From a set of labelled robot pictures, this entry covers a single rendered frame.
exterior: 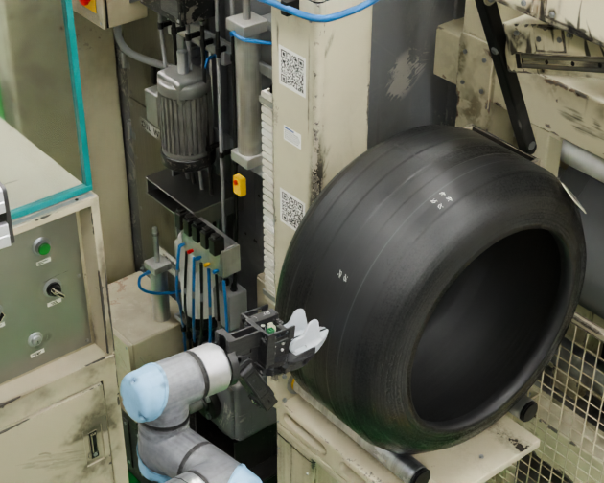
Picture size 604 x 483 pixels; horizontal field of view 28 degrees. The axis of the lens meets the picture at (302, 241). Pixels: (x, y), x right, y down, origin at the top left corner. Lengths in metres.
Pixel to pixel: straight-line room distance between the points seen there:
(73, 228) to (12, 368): 0.30
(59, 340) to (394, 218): 0.81
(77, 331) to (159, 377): 0.71
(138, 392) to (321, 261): 0.40
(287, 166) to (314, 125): 0.14
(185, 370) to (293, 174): 0.58
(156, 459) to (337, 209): 0.50
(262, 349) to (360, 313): 0.17
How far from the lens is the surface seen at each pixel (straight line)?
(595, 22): 1.93
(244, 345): 1.80
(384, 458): 2.18
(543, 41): 2.20
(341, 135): 2.14
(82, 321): 2.42
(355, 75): 2.11
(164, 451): 1.78
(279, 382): 2.31
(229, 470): 1.72
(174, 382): 1.73
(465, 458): 2.35
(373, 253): 1.88
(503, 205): 1.93
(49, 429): 2.46
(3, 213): 0.81
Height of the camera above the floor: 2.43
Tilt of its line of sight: 34 degrees down
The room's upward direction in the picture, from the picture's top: straight up
